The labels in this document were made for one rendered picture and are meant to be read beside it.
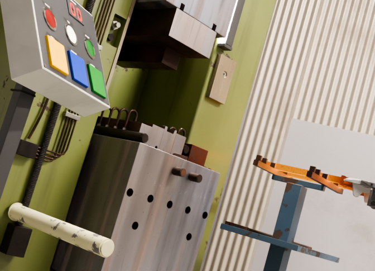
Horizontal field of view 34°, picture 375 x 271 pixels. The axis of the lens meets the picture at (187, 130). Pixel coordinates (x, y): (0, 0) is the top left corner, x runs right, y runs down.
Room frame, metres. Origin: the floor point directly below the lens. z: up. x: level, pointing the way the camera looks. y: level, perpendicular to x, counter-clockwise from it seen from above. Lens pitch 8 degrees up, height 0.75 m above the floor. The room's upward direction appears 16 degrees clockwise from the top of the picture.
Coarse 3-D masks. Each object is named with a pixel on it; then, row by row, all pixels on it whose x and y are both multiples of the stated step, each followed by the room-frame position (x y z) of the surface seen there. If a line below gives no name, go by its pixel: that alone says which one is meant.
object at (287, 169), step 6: (270, 162) 2.32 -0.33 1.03; (276, 168) 2.30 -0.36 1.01; (282, 168) 2.28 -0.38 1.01; (288, 168) 2.27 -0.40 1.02; (294, 168) 2.26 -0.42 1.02; (300, 168) 2.24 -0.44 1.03; (300, 174) 2.25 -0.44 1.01; (330, 180) 2.17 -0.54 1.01; (336, 180) 2.16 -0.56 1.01; (342, 180) 2.14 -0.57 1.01; (348, 186) 2.14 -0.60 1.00
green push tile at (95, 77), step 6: (90, 66) 1.53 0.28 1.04; (90, 72) 1.52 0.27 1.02; (96, 72) 1.56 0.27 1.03; (90, 78) 1.52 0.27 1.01; (96, 78) 1.55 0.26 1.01; (102, 78) 1.59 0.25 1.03; (90, 84) 1.52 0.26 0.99; (96, 84) 1.54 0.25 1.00; (102, 84) 1.58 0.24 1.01; (96, 90) 1.53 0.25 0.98; (102, 90) 1.57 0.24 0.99; (102, 96) 1.56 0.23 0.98
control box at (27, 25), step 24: (0, 0) 1.36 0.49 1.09; (24, 0) 1.33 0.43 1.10; (48, 0) 1.41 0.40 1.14; (72, 0) 1.55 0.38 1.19; (24, 24) 1.32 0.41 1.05; (48, 24) 1.37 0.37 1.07; (72, 24) 1.51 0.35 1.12; (24, 48) 1.32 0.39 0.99; (72, 48) 1.47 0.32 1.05; (96, 48) 1.62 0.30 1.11; (24, 72) 1.31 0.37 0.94; (48, 72) 1.32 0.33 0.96; (48, 96) 1.45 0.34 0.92; (72, 96) 1.48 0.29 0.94; (96, 96) 1.54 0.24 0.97
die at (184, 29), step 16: (144, 16) 2.00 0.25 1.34; (160, 16) 1.94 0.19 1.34; (176, 16) 1.90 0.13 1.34; (128, 32) 2.04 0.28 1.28; (144, 32) 1.98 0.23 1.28; (160, 32) 1.92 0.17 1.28; (176, 32) 1.91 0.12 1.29; (192, 32) 1.95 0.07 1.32; (208, 32) 2.00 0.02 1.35; (176, 48) 2.01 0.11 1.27; (192, 48) 1.97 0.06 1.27; (208, 48) 2.02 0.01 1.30
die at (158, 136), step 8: (104, 120) 2.03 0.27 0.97; (112, 120) 2.00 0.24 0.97; (120, 120) 1.97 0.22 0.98; (120, 128) 1.96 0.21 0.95; (128, 128) 1.93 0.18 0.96; (136, 128) 1.90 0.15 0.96; (144, 128) 1.90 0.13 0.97; (152, 128) 1.92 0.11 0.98; (160, 128) 1.94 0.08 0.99; (152, 136) 1.93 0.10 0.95; (160, 136) 1.95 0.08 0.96; (168, 136) 1.97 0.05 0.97; (176, 136) 2.00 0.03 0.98; (152, 144) 1.94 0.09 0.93; (160, 144) 1.96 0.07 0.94; (168, 144) 1.98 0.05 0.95; (176, 144) 2.00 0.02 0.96; (168, 152) 1.99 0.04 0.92; (176, 152) 2.01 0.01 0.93
